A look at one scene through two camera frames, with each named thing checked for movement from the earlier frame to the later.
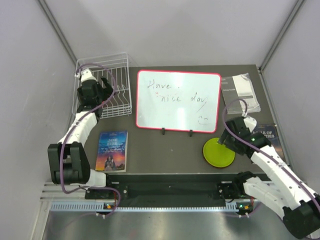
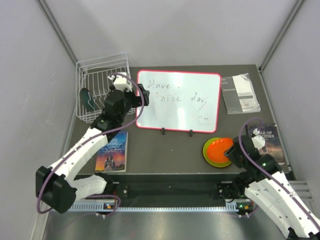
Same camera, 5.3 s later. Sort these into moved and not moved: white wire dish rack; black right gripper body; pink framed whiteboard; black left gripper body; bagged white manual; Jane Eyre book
Moved: black left gripper body; black right gripper body
Not moved: white wire dish rack; Jane Eyre book; bagged white manual; pink framed whiteboard
